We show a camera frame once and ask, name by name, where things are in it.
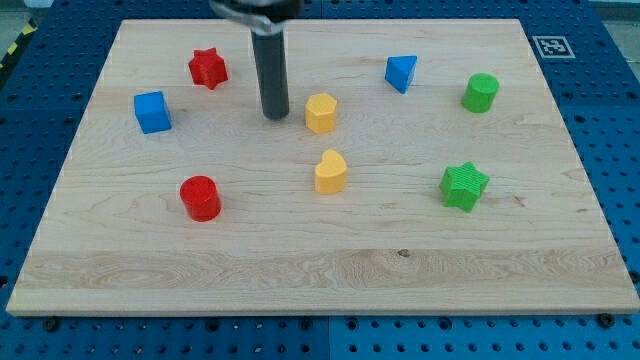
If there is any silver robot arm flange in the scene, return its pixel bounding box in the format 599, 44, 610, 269
208, 0, 304, 35

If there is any blue triangle block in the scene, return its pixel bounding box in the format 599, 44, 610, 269
384, 55, 418, 94

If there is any white fiducial marker tag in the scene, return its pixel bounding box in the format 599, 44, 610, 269
533, 35, 575, 59

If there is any red star block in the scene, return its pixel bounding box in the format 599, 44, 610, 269
188, 48, 228, 90

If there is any light wooden board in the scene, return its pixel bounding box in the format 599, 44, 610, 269
7, 19, 639, 317

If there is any yellow hexagon block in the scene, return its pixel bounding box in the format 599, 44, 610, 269
305, 93, 338, 134

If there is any blue cube block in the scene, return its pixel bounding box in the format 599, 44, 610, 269
134, 91, 172, 134

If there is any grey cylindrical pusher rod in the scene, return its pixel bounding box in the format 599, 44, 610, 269
251, 32, 289, 120

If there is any red cylinder block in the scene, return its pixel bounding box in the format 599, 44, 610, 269
179, 175, 222, 222

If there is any green cylinder block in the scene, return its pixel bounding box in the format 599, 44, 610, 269
462, 73, 500, 113

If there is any yellow heart block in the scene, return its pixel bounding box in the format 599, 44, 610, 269
314, 149, 348, 195

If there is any green star block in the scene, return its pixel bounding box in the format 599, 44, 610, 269
439, 162, 490, 212

